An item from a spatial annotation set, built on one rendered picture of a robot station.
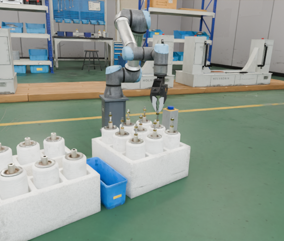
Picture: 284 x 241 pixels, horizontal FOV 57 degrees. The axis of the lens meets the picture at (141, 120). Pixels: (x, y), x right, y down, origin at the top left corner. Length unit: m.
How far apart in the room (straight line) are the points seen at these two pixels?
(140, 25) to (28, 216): 1.28
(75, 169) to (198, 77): 3.14
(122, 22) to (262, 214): 1.27
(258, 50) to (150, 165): 3.86
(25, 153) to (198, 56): 3.19
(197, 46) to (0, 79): 2.60
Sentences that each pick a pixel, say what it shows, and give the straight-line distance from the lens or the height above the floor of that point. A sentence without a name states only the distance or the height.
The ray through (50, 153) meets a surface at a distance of 1.31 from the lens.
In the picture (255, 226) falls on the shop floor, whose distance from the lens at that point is 1.25.
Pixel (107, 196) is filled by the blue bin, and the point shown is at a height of 0.07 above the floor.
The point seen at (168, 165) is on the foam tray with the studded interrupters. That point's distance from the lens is 1.36.
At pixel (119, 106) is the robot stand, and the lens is 1.97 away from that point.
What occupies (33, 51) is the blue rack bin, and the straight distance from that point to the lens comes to 6.46.
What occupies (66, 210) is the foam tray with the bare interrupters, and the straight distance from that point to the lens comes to 1.13.
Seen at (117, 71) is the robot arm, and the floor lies 0.49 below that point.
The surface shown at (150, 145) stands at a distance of 1.31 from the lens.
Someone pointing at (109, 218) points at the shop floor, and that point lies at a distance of 1.18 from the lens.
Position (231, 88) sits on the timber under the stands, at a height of 0.05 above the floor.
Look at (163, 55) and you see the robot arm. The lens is 1.40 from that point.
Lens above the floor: 0.71
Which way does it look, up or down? 17 degrees down
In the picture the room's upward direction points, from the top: 2 degrees clockwise
